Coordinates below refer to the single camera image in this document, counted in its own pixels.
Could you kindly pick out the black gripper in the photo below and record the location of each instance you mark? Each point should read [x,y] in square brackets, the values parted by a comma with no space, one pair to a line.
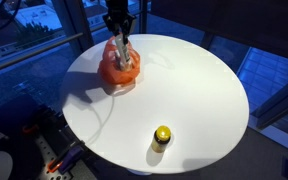
[118,19]

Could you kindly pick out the window railing bar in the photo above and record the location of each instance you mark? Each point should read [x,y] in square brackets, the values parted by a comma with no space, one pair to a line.
[41,50]

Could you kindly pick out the orange plastic bag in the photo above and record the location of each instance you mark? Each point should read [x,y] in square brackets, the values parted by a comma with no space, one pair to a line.
[108,67]

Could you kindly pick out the yellow lid jar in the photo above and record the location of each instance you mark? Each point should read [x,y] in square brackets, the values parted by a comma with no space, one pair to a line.
[161,138]

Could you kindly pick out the purple clamp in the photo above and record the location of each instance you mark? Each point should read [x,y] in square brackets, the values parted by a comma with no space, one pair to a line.
[65,160]

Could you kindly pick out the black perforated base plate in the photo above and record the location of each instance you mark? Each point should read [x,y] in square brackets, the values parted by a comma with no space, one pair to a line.
[47,156]

